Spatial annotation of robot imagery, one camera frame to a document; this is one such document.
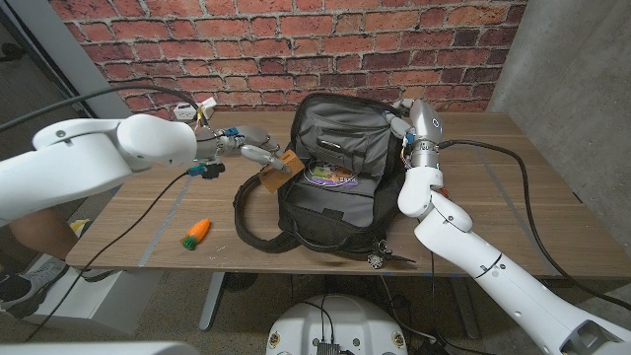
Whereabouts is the metal keychain charm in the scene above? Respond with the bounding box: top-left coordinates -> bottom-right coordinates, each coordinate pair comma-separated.
365,241 -> 416,271

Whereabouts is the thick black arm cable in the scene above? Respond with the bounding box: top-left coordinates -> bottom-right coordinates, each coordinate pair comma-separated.
437,137 -> 631,312
0,84 -> 211,134

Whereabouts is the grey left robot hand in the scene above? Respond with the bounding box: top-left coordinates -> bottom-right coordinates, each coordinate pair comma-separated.
234,125 -> 293,175

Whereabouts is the white power strip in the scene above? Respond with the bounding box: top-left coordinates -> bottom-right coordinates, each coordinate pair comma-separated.
173,101 -> 216,122

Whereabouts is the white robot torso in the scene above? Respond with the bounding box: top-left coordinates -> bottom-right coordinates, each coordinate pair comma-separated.
264,294 -> 409,355

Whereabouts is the white table leg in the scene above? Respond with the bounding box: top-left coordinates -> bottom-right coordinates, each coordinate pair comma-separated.
198,271 -> 227,331
454,294 -> 482,340

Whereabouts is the person's bare leg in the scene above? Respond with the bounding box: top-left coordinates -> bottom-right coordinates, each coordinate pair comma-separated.
7,206 -> 80,260

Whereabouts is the black round fan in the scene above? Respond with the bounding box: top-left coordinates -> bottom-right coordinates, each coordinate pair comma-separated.
224,272 -> 259,294

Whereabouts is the yellow object on floor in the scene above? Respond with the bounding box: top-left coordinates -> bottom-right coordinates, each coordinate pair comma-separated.
66,218 -> 91,241

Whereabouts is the red brick print backdrop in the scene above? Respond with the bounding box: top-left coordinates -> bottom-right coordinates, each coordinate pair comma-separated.
47,0 -> 528,133

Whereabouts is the thin black left wrist cable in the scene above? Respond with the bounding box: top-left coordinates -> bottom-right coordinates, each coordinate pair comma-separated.
24,170 -> 196,342

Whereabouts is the orange toy carrot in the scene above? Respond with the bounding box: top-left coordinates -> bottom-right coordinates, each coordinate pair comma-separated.
180,217 -> 212,251

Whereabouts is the black backpack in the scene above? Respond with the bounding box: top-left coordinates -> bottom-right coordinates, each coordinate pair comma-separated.
233,92 -> 440,262

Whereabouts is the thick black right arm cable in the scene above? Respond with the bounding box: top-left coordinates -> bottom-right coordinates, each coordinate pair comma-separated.
437,137 -> 631,312

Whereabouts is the grey and black sneaker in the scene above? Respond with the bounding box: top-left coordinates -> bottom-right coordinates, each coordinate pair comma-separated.
0,259 -> 68,320

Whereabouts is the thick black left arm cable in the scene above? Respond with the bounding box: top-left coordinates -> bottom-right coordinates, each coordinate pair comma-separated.
0,84 -> 211,134

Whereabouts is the wooden block with holes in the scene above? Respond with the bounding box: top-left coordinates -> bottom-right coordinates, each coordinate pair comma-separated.
257,149 -> 307,194

